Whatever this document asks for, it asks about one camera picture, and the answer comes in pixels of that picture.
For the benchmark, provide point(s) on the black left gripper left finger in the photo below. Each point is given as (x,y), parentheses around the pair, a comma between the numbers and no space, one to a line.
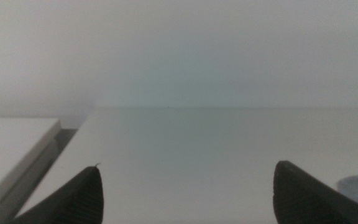
(79,199)

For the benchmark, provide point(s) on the white side table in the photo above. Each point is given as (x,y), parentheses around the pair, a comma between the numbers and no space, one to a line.
(5,146)

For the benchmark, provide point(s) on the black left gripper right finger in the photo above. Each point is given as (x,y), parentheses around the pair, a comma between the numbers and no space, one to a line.
(300,199)

